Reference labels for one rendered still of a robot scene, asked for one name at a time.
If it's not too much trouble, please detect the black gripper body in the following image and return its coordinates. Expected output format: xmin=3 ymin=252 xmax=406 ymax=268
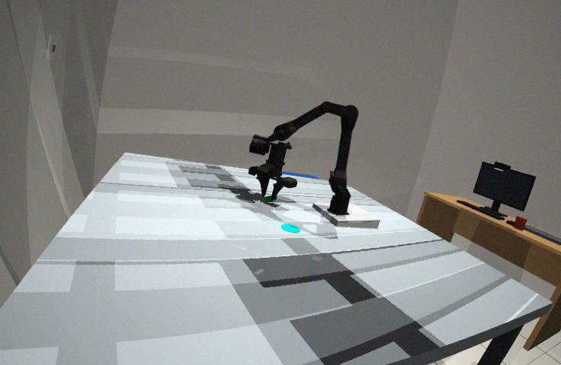
xmin=248 ymin=157 xmax=297 ymax=189

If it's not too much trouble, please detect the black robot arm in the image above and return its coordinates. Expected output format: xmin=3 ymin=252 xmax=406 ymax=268
xmin=249 ymin=101 xmax=359 ymax=215

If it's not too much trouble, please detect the cyan circle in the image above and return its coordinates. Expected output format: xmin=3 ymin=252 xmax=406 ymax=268
xmin=281 ymin=224 xmax=300 ymax=233

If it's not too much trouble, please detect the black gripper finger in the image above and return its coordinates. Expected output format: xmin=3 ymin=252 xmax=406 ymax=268
xmin=256 ymin=177 xmax=270 ymax=197
xmin=271 ymin=183 xmax=283 ymax=200

